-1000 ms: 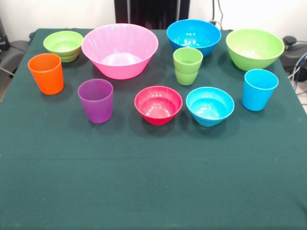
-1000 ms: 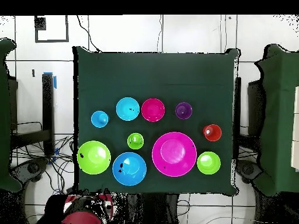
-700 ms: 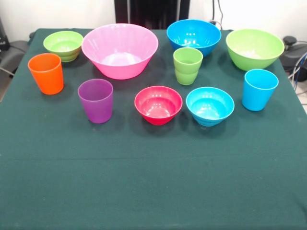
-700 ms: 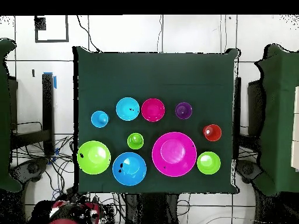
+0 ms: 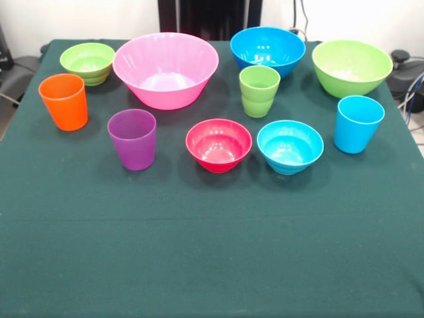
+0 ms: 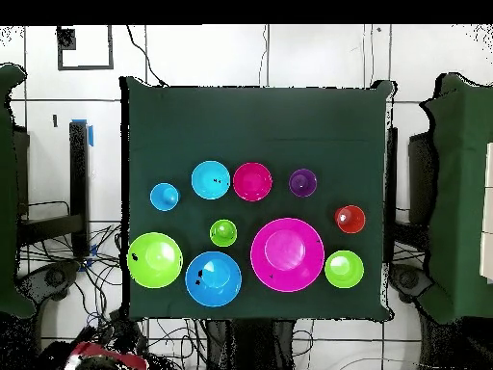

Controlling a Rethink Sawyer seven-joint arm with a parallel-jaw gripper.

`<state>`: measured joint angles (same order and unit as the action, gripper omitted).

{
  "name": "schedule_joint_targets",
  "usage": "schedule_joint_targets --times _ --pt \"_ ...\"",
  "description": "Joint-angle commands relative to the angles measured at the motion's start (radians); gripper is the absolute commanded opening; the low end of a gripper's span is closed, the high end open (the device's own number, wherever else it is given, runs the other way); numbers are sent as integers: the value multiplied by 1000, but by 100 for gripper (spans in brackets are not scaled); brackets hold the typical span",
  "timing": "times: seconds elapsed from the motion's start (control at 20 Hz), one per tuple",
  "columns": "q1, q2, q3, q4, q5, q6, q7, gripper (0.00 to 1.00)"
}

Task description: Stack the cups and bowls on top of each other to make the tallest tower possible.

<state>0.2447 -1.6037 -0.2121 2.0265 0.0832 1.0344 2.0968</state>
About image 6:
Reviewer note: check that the green cup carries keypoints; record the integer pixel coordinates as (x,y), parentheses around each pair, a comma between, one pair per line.
(223,232)

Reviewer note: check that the large pink bowl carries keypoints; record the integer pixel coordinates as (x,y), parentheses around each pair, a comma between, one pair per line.
(287,254)

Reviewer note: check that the large blue bowl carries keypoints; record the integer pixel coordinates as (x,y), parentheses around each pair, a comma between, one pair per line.
(215,281)

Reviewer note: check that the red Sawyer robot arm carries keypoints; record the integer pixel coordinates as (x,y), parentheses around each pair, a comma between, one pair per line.
(127,360)

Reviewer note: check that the stack of white boxes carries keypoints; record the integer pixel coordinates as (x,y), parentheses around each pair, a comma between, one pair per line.
(488,212)

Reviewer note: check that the small magenta bowl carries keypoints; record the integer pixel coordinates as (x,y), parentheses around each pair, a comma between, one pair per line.
(252,181)

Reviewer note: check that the small cyan bowl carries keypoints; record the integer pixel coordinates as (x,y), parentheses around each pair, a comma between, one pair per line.
(210,187)

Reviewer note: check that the purple cup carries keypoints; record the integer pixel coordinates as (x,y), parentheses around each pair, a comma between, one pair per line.
(303,182)

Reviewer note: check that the dark green tablecloth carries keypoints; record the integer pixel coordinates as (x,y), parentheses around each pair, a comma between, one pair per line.
(250,123)

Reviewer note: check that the blue cup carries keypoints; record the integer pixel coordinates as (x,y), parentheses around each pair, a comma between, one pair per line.
(165,196)

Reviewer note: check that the orange red cup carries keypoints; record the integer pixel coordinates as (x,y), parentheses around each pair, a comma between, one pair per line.
(349,219)

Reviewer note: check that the large green bowl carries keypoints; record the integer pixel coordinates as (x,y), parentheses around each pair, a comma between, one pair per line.
(155,260)

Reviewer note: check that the small green bowl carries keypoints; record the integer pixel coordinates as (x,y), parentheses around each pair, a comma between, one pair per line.
(344,269)

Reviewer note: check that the black metal stand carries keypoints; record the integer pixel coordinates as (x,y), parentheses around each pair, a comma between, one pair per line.
(79,185)

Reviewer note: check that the blue tape strip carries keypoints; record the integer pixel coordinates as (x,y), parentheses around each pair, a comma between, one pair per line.
(90,135)

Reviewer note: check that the black box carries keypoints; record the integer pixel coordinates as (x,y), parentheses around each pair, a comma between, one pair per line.
(21,173)
(421,181)

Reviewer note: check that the grey chair base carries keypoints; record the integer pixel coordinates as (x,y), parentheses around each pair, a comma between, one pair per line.
(408,279)
(54,277)

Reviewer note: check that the green cloth side table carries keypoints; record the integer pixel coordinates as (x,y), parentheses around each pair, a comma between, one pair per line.
(7,192)
(462,192)

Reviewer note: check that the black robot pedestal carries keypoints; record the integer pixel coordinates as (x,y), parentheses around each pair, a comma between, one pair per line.
(250,347)

